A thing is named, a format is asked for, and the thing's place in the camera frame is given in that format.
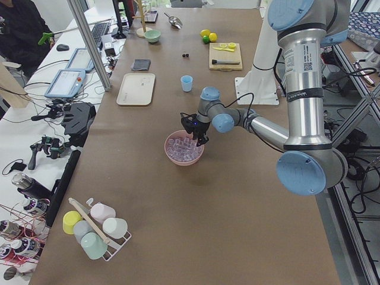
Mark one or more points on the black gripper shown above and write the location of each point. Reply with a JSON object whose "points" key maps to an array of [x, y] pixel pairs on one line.
{"points": [[200, 127]]}

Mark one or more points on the clear ice cubes pile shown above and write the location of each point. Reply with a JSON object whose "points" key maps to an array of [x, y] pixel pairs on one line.
{"points": [[182, 147]]}

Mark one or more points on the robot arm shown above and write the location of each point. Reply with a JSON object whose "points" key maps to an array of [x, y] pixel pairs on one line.
{"points": [[297, 30]]}

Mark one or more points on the light blue cup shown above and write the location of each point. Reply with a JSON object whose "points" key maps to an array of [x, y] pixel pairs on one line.
{"points": [[186, 82]]}

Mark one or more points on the steel ice scoop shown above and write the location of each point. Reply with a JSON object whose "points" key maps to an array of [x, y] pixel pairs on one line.
{"points": [[174, 21]]}

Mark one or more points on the wooden cup tree stand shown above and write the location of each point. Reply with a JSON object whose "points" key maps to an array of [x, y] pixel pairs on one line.
{"points": [[140, 14]]}

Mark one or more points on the white cup in rack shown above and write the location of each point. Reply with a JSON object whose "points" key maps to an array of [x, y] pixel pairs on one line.
{"points": [[115, 227]]}

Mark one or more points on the pink cup in rack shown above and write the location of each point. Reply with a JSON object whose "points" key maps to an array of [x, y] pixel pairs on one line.
{"points": [[101, 212]]}

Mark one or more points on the grey cup in rack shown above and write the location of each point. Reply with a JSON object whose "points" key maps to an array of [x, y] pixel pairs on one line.
{"points": [[80, 229]]}

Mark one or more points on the mint cup in rack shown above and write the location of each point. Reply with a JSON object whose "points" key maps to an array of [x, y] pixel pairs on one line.
{"points": [[93, 245]]}

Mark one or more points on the yellow cup in rack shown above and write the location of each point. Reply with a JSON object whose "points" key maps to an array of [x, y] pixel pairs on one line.
{"points": [[70, 219]]}

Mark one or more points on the pink bowl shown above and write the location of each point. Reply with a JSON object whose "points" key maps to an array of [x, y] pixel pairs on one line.
{"points": [[184, 157]]}

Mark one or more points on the cream rabbit tray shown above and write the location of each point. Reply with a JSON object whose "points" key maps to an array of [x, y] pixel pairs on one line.
{"points": [[136, 89]]}

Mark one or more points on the steel muddler black tip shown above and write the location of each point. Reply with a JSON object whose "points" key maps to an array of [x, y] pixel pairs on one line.
{"points": [[226, 62]]}

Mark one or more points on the bamboo cutting board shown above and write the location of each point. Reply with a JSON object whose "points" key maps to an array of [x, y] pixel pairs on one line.
{"points": [[224, 55]]}

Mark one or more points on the grey folded cloth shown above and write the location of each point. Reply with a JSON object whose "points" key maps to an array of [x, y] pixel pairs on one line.
{"points": [[141, 65]]}

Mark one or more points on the yellow plastic knife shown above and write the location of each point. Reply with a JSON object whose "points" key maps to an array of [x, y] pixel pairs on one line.
{"points": [[224, 49]]}

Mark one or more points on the green lime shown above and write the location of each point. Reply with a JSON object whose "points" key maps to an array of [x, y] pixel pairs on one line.
{"points": [[206, 39]]}

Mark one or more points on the yellow lemon near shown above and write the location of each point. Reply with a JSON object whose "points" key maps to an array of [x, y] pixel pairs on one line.
{"points": [[213, 37]]}

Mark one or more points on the yellow lemon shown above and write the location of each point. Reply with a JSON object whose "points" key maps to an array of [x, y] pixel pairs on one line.
{"points": [[213, 37], [205, 32]]}

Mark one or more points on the yellow lemon far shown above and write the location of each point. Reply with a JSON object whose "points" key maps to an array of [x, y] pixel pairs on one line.
{"points": [[205, 32]]}

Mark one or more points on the mint green bowl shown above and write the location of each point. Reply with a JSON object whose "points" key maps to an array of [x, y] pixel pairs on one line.
{"points": [[152, 36]]}

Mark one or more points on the blue teach pendant far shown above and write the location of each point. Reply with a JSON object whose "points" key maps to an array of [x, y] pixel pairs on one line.
{"points": [[80, 59]]}

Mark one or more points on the blue teach pendant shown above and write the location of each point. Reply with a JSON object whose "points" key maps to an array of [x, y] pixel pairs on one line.
{"points": [[66, 84], [80, 59]]}

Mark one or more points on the blue teach pendant near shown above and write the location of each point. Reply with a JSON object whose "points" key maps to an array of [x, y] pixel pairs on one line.
{"points": [[66, 84]]}

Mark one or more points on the black thermos bottle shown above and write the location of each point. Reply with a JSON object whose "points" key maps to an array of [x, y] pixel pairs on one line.
{"points": [[30, 187]]}

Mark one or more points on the white wire cup rack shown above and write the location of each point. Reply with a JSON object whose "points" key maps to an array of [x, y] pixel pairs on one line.
{"points": [[113, 245]]}

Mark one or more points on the aluminium frame post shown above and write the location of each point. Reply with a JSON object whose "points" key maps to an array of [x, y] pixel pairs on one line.
{"points": [[86, 34]]}

